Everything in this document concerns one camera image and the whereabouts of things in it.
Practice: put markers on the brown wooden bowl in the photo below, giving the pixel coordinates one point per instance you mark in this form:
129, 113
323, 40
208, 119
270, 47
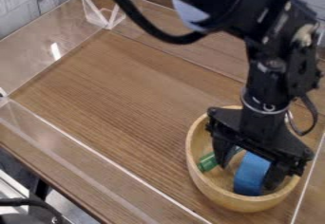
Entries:
216, 184

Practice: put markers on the black metal stand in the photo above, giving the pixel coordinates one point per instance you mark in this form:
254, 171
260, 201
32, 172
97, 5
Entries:
40, 190

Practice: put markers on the blue block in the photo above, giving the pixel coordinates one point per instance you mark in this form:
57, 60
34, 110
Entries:
251, 175

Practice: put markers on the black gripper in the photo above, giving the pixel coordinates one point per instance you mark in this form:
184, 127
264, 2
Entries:
262, 134

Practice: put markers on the clear acrylic tray wall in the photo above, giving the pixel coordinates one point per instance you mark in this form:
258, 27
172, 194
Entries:
100, 103

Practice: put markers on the green white marker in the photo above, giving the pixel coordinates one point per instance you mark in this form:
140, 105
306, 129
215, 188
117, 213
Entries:
208, 162

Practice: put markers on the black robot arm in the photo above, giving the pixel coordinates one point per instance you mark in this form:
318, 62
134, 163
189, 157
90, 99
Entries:
279, 31

